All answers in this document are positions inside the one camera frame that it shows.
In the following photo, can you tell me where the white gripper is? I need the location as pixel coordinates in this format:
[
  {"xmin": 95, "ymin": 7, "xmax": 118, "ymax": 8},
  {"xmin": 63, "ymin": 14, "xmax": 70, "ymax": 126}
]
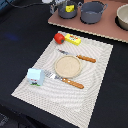
[{"xmin": 50, "ymin": 0, "xmax": 67, "ymax": 14}]

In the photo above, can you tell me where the small grey pot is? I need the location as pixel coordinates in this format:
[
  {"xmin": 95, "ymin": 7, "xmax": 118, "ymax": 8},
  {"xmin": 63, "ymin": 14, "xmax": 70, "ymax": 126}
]
[{"xmin": 58, "ymin": 1, "xmax": 78, "ymax": 19}]

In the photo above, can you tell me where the red toy pepper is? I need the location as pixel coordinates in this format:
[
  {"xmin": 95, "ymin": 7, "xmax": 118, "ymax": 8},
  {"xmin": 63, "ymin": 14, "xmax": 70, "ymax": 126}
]
[{"xmin": 54, "ymin": 33, "xmax": 65, "ymax": 44}]

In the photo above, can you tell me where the yellow toy butter box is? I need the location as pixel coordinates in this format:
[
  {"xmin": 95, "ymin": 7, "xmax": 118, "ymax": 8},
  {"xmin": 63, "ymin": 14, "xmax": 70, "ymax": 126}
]
[{"xmin": 65, "ymin": 34, "xmax": 81, "ymax": 45}]

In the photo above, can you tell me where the large grey pot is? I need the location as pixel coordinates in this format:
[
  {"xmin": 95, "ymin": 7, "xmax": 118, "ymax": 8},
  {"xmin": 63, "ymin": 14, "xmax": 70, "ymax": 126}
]
[{"xmin": 78, "ymin": 1, "xmax": 108, "ymax": 24}]

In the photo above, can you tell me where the light blue milk carton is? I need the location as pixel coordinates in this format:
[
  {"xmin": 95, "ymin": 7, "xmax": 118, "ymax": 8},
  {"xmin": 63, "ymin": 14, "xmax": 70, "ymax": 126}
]
[{"xmin": 27, "ymin": 68, "xmax": 45, "ymax": 86}]

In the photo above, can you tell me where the yellow toy cheese wedge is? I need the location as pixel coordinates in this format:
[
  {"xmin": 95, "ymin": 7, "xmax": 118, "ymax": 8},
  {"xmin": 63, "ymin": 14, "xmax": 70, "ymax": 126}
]
[{"xmin": 65, "ymin": 5, "xmax": 75, "ymax": 12}]

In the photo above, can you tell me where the pink toy stove board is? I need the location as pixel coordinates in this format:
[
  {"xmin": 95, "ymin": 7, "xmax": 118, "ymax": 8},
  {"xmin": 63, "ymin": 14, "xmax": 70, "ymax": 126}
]
[{"xmin": 48, "ymin": 0, "xmax": 128, "ymax": 43}]

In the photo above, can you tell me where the round wooden plate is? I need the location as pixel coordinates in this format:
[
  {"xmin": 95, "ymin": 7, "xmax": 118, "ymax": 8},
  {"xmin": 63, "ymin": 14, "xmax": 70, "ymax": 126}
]
[{"xmin": 54, "ymin": 55, "xmax": 82, "ymax": 78}]

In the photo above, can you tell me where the beige bowl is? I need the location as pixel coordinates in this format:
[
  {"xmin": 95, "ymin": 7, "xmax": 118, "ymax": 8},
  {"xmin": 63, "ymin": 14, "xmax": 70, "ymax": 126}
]
[{"xmin": 117, "ymin": 4, "xmax": 128, "ymax": 30}]

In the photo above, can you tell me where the woven beige placemat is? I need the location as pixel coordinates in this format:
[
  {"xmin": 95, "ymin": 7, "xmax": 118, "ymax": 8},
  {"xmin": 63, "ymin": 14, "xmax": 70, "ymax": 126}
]
[{"xmin": 12, "ymin": 37, "xmax": 113, "ymax": 128}]

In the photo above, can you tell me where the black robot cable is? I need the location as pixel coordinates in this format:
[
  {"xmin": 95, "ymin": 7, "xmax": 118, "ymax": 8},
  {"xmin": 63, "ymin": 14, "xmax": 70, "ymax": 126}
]
[{"xmin": 0, "ymin": 0, "xmax": 54, "ymax": 11}]

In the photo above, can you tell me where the toy knife wooden handle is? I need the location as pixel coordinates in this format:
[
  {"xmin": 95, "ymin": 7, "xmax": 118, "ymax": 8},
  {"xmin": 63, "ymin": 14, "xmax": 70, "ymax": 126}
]
[{"xmin": 57, "ymin": 49, "xmax": 97, "ymax": 64}]

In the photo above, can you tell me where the toy fork wooden handle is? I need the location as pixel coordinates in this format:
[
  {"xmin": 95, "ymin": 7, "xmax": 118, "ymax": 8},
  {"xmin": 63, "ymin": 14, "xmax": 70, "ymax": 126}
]
[{"xmin": 44, "ymin": 70, "xmax": 84, "ymax": 89}]

